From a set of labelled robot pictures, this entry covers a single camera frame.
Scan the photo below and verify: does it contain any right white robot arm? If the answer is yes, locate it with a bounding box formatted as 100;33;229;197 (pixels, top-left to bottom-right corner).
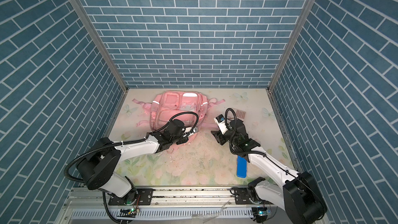
212;115;327;224

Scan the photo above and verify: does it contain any pink desk calculator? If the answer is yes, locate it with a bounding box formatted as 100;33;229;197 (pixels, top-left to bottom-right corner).
235;110;246;120

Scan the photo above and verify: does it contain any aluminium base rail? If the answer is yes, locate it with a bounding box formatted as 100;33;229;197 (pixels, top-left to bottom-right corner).
62;186;324;224

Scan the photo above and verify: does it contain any pink student backpack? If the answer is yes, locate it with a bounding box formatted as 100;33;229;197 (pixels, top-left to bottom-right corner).
133;91;225;141

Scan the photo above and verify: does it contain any left black corrugated cable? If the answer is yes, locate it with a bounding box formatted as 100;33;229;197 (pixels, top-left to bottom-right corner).
63;111;200;224

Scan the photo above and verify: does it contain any blue pencil case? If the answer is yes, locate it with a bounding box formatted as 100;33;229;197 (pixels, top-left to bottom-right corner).
236;156;247;178

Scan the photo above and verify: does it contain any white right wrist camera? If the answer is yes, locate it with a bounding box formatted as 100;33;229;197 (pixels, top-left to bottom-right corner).
214;114;229;134

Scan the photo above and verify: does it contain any right black cable loop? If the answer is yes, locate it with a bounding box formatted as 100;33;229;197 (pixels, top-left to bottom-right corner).
224;108;238;131

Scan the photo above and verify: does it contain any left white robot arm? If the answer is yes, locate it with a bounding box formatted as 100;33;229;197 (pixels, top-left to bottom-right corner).
76;119;198;201

